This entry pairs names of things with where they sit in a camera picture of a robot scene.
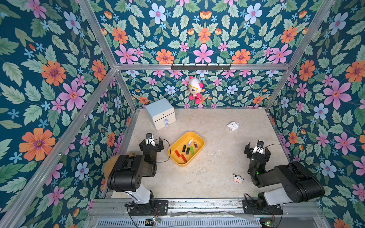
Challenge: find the black wall hook rail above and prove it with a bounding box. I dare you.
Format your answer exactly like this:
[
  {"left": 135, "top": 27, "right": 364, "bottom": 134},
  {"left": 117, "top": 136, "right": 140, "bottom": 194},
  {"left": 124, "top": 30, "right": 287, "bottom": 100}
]
[{"left": 171, "top": 64, "right": 232, "bottom": 71}]

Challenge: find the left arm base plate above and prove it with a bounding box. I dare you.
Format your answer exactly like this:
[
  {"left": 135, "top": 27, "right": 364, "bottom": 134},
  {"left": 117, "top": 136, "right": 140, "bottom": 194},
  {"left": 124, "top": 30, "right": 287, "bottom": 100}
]
[{"left": 128, "top": 199, "right": 169, "bottom": 216}]

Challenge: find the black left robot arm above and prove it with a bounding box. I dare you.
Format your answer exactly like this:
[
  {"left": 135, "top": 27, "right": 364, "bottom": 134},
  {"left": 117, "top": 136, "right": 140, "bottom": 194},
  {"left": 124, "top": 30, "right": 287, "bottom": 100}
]
[{"left": 104, "top": 133, "right": 164, "bottom": 205}]

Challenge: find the red translucent usb drive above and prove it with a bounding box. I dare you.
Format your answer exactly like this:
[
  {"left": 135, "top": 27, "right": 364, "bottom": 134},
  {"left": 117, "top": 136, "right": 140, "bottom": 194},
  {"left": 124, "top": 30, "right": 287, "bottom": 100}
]
[{"left": 181, "top": 154, "right": 187, "bottom": 163}]

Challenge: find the yellow plastic storage box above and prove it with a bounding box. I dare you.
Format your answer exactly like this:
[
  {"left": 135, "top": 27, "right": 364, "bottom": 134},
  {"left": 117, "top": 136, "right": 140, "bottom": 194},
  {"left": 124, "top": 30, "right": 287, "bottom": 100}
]
[{"left": 168, "top": 132, "right": 205, "bottom": 167}]

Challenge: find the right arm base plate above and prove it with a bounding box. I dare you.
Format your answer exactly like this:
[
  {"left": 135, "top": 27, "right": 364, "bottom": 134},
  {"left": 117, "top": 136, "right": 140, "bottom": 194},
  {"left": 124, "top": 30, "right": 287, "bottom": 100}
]
[{"left": 242, "top": 198, "right": 283, "bottom": 215}]

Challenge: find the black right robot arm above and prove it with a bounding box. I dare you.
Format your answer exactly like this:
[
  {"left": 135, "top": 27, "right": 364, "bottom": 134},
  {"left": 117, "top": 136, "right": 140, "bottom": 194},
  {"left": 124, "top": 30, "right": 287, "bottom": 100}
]
[{"left": 244, "top": 141, "right": 325, "bottom": 210}]

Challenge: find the white mini drawer cabinet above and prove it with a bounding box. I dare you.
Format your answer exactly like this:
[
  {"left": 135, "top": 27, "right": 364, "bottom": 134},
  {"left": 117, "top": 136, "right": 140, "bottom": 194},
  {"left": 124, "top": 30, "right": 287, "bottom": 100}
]
[{"left": 145, "top": 98, "right": 176, "bottom": 130}]

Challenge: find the black white cow toy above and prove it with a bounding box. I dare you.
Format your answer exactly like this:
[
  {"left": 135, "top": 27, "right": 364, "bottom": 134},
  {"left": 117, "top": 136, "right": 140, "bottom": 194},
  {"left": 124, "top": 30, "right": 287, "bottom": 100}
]
[{"left": 233, "top": 173, "right": 244, "bottom": 184}]

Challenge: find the brown teddy bear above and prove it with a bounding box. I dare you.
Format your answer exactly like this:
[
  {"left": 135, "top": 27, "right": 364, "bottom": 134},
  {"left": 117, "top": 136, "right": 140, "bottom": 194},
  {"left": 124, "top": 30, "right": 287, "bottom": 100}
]
[{"left": 100, "top": 155, "right": 122, "bottom": 191}]

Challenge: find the pink white hanging doll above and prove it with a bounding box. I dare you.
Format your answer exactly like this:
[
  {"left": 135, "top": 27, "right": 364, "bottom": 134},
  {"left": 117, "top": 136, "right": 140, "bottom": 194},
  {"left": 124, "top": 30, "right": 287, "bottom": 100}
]
[{"left": 188, "top": 76, "right": 203, "bottom": 104}]

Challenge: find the aluminium front rail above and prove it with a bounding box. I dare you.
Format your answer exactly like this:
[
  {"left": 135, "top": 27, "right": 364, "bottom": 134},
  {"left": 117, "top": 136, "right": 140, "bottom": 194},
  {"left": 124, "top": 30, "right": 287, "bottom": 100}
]
[{"left": 85, "top": 198, "right": 330, "bottom": 228}]

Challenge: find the white plush sheep toy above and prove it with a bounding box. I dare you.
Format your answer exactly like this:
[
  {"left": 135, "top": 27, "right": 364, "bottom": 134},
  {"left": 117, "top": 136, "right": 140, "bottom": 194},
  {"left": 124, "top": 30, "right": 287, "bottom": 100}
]
[{"left": 227, "top": 121, "right": 240, "bottom": 132}]

